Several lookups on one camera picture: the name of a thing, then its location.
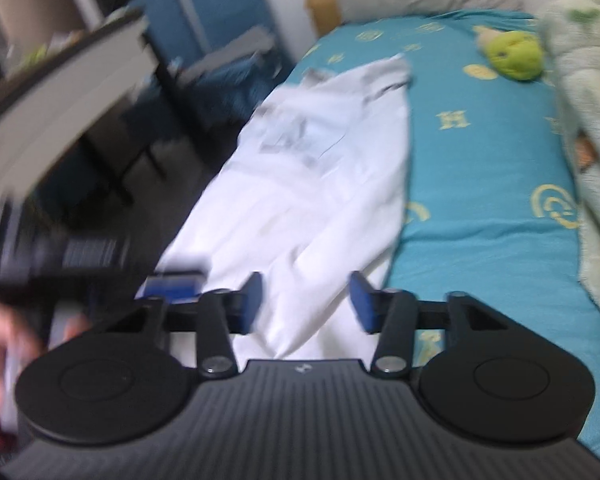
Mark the person's left hand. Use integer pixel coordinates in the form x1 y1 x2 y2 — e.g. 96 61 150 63
0 304 50 411

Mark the blue covered chair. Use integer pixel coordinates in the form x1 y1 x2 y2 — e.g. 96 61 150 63
176 0 302 112
82 0 202 183

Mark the green lion print fleece blanket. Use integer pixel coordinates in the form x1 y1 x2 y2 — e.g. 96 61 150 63
536 0 600 330

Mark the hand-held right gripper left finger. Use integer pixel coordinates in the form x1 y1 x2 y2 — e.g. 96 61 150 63
100 272 264 377

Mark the bed with teal patterned sheet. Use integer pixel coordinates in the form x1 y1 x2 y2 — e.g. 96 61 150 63
281 9 600 464

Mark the grey cloth on chair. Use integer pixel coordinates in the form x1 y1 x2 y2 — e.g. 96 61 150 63
199 24 277 67

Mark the white table with black top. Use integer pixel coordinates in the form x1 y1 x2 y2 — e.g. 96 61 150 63
0 7 172 211

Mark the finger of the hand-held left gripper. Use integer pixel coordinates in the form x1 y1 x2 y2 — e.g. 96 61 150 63
136 270 206 306

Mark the white printed t-shirt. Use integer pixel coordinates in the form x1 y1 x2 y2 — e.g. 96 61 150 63
154 52 414 362

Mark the yellow bed headboard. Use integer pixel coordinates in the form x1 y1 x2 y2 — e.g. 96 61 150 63
304 0 344 39

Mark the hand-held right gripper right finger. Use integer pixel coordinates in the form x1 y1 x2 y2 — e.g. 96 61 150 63
350 270 519 374

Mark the green plush toy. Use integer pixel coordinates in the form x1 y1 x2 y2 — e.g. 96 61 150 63
474 27 547 82

